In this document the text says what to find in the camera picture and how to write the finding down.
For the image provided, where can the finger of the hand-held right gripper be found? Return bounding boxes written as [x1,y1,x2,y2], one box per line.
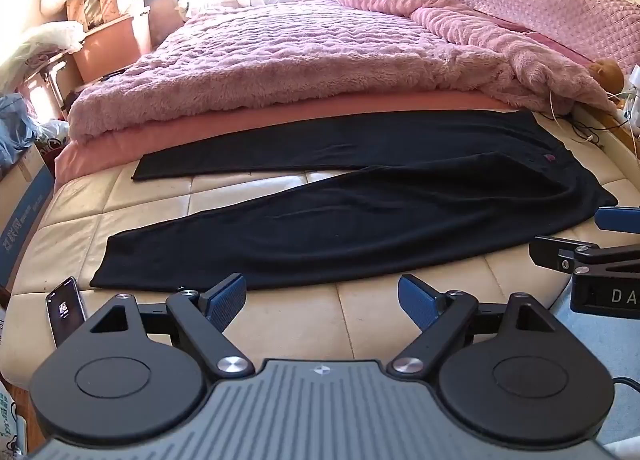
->
[529,235,640,277]
[595,206,640,235]

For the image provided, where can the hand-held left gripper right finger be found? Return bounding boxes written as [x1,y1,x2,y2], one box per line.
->
[389,274,557,383]

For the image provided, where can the white plastic bag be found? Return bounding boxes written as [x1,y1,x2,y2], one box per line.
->
[0,21,85,93]

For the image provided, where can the salmon pink bed sheet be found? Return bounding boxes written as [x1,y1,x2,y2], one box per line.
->
[54,90,523,187]

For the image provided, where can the pink fluffy blanket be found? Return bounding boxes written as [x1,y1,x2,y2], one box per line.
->
[67,0,617,142]

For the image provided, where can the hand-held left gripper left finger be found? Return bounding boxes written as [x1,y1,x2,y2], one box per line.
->
[89,274,253,382]

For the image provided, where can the brown teddy bear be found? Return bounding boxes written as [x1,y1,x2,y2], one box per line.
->
[586,58,627,108]

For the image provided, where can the cream leather bed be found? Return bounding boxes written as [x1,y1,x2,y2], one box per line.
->
[0,105,640,391]

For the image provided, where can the blue plastic bag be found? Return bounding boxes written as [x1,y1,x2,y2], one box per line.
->
[0,92,40,177]

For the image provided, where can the pink quilted headboard cover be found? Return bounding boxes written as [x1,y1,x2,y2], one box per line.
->
[434,0,640,77]

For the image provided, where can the black smartphone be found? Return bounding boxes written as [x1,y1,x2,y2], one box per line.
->
[45,276,89,347]

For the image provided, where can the wooden stool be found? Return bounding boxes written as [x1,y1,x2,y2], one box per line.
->
[24,51,83,113]

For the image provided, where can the black pants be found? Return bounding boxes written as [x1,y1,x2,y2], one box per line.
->
[90,109,620,292]

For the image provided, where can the white charger plug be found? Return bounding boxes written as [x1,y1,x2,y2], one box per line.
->
[614,90,640,127]

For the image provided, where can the white red printed bag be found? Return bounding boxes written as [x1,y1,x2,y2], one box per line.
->
[36,119,72,148]

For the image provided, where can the cardboard box with blue print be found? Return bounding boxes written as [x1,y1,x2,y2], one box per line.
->
[0,144,57,293]

